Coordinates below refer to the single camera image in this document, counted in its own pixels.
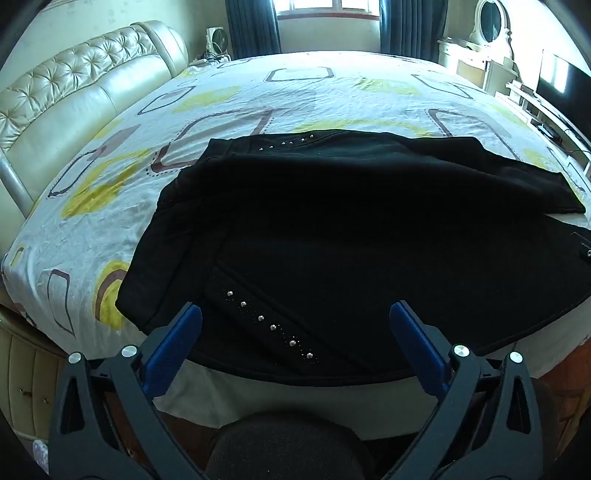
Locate black flat television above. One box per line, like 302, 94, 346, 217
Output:
538, 48, 591, 153

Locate dark cloth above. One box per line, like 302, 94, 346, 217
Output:
205, 411, 377, 480

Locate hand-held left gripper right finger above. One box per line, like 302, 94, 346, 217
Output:
389, 300, 544, 480

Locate bed with patterned sheet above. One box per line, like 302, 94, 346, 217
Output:
0, 51, 591, 439

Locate white television stand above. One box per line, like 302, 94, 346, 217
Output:
505, 78, 591, 185

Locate cream bedside cabinet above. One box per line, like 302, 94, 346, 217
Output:
0, 305, 70, 444

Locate bright window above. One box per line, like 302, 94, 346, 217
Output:
272, 0, 382, 21

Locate white vanity dresser with mirror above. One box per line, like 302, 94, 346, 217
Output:
436, 0, 518, 97

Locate cream tufted leather headboard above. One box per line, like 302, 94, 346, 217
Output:
0, 21, 190, 217

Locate white fan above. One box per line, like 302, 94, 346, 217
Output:
205, 27, 232, 61

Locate black studded pants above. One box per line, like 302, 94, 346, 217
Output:
115, 130, 591, 387

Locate dark blue curtain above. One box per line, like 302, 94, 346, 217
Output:
379, 0, 451, 63
225, 0, 282, 60

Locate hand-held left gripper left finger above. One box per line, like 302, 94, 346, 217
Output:
48, 302, 206, 480

